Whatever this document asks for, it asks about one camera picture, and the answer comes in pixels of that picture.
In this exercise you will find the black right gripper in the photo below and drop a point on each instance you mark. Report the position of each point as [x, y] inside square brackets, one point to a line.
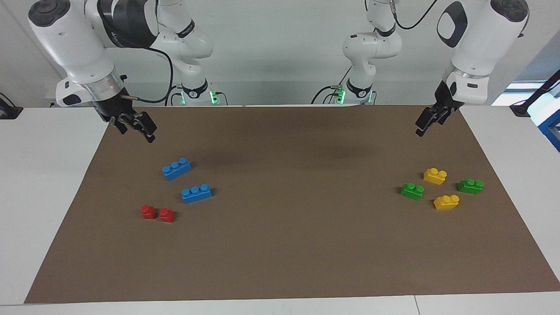
[111, 107]

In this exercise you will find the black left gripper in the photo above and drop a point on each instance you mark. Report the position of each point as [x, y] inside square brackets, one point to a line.
[446, 98]

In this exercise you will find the green two-stud brick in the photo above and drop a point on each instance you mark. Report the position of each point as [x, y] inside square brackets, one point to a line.
[470, 187]
[411, 192]

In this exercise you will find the blue three-stud brick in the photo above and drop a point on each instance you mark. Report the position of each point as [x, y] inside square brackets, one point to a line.
[197, 194]
[176, 169]

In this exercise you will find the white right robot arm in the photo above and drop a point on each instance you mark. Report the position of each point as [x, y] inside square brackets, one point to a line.
[70, 39]

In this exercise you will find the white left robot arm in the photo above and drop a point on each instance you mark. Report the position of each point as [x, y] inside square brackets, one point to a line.
[481, 35]

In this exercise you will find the yellow two-stud brick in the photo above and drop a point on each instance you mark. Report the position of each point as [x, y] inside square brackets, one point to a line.
[446, 203]
[434, 176]

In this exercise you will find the black table clamp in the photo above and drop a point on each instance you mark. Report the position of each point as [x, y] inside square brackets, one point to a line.
[8, 113]
[520, 109]

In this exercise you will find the red single-stud brick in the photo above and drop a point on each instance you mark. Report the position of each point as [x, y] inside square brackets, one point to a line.
[166, 215]
[148, 212]

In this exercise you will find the brown table mat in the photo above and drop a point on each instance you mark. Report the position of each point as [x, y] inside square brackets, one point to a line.
[306, 240]

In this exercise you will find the blue metal frame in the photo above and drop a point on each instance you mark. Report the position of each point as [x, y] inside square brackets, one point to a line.
[552, 131]

